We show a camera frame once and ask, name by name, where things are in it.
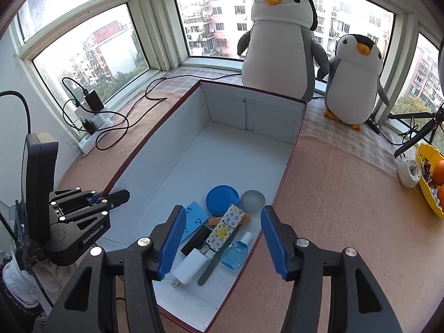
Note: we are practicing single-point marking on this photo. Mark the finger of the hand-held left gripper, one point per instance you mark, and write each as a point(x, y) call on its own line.
point(69, 197)
point(116, 199)

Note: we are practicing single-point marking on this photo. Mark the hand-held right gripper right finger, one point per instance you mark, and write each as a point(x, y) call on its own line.
point(277, 246)

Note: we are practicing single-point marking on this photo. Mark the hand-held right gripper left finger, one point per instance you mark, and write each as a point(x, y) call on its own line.
point(170, 246)

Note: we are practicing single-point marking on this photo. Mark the black cylinder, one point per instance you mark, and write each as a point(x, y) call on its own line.
point(194, 242)

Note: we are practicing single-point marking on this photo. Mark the white charger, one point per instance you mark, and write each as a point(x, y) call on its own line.
point(189, 267)

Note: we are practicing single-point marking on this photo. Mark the blue phone stand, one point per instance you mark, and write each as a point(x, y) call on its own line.
point(196, 215)

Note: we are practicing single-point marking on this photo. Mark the blue eye drop bottle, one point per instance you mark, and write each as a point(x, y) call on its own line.
point(234, 256)

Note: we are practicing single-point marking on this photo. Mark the wooden clip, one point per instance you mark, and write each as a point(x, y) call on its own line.
point(213, 221)

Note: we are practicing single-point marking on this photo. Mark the white patterned tube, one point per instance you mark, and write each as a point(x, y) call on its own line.
point(225, 229)

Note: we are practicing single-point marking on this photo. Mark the blue round case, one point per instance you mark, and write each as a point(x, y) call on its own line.
point(222, 199)

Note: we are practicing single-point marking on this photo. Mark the red-brown cardboard box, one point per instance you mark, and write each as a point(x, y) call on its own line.
point(225, 152)

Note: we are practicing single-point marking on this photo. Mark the white power strip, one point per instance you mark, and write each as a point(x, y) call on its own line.
point(88, 144)

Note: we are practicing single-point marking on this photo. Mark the black plug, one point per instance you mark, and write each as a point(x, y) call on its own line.
point(86, 125)

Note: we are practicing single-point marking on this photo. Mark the white flat adapter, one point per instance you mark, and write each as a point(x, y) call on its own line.
point(81, 112)

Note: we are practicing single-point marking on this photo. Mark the white plug adapter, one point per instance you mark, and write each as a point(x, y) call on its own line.
point(102, 121)

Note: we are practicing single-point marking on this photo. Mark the white round gadget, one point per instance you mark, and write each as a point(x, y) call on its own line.
point(407, 177)

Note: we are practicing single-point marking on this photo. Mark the yellow fruit bowl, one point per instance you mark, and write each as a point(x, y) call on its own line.
point(425, 187)

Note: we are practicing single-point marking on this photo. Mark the pile of wrapped candies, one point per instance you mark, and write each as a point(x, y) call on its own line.
point(426, 170)

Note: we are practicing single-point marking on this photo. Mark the small penguin plush toy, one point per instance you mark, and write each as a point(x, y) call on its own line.
point(350, 86)

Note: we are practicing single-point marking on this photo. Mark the black and red tripod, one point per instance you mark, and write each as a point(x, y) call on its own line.
point(421, 133)

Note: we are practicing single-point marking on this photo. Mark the large penguin plush toy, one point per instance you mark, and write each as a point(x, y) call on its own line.
point(277, 48)

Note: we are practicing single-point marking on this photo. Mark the white window frame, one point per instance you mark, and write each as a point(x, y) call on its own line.
point(152, 24)

